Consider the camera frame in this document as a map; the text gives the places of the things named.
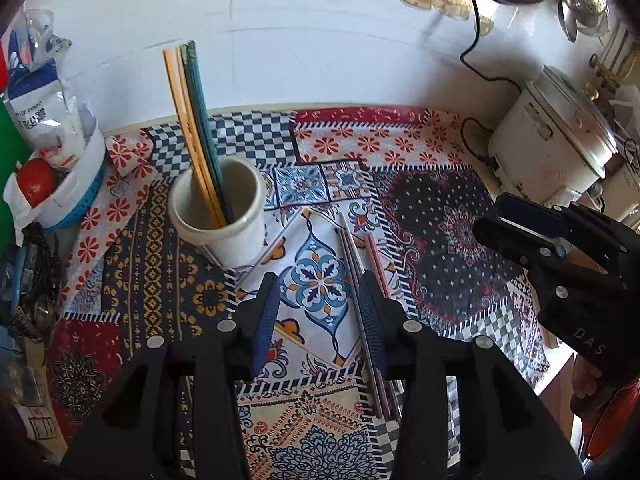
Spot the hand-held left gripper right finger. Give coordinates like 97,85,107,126
359,270,586,480

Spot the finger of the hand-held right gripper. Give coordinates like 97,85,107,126
495,192,568,243
472,216,556,271

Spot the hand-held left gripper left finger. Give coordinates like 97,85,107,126
60,272,282,480

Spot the silver chopstick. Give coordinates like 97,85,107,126
340,225,396,418
334,227,388,420

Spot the white ceramic cup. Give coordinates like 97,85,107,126
167,156,267,268

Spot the white chopstick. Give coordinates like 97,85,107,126
336,211,363,281

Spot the teal chopstick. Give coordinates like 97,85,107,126
189,40,237,222
181,42,233,223

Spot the orange chopstick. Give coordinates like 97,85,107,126
172,46,228,226
161,47,223,228

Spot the person's right hand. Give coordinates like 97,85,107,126
571,355,608,418

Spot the patterned patchwork tablecloth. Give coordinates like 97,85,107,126
45,105,551,480

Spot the white rice cooker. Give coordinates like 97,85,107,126
487,65,621,211

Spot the metal rice cooker lid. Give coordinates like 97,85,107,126
537,65,621,176

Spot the large metal ladle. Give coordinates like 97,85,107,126
557,0,581,43

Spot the perforated metal skimmer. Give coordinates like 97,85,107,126
570,0,611,36

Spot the white blue basket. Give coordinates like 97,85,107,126
35,130,108,233

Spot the red tomato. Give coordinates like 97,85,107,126
17,158,57,206

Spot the white blue flour bag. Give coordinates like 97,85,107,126
2,10,98,161

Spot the black power cable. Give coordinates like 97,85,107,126
457,0,526,168

